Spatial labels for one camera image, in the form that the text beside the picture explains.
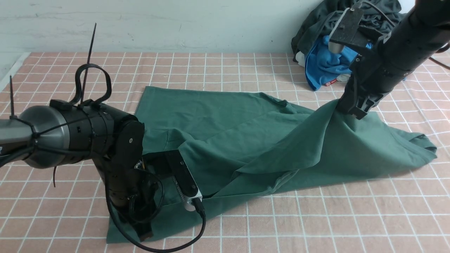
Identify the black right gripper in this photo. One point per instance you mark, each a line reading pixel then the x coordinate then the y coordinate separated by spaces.
pixel 357 100

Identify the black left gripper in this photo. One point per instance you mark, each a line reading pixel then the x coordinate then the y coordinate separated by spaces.
pixel 134 197

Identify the green long-sleeved shirt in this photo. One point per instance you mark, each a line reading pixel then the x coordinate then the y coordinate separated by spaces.
pixel 239 146

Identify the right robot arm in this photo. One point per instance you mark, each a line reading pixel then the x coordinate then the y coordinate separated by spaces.
pixel 384 60

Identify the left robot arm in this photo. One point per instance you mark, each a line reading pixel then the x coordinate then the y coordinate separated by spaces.
pixel 60 134

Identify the blue crumpled garment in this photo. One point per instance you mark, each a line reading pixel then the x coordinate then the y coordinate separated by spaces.
pixel 323 68

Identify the dark grey crumpled garment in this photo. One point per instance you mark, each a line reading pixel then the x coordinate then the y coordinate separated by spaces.
pixel 322 19

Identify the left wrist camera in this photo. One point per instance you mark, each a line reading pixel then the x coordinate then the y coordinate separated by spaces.
pixel 170 164

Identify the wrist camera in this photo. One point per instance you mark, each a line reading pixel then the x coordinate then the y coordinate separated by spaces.
pixel 348 33
pixel 170 164

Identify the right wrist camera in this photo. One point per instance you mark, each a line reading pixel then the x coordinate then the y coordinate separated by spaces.
pixel 348 33

